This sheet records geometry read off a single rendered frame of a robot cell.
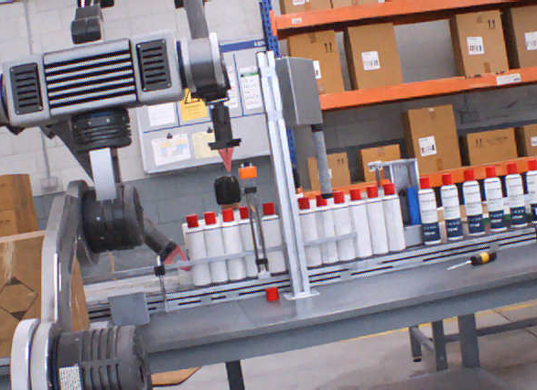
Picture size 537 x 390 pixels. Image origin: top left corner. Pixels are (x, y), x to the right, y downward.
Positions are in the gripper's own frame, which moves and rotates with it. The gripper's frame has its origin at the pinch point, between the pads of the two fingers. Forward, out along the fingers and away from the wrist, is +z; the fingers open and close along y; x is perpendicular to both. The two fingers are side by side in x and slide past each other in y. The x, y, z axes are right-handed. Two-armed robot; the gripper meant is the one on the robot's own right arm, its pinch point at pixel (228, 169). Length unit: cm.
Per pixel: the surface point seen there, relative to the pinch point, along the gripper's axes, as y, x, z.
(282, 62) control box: -15.5, 35.5, -27.9
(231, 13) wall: -58, -431, -114
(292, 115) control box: -15.9, 36.3, -13.2
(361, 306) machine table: -21, 66, 34
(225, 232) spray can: 5.4, 22.5, 16.3
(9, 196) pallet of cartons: 129, -300, 7
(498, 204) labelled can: -78, 22, 22
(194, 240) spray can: 14.5, 22.6, 17.2
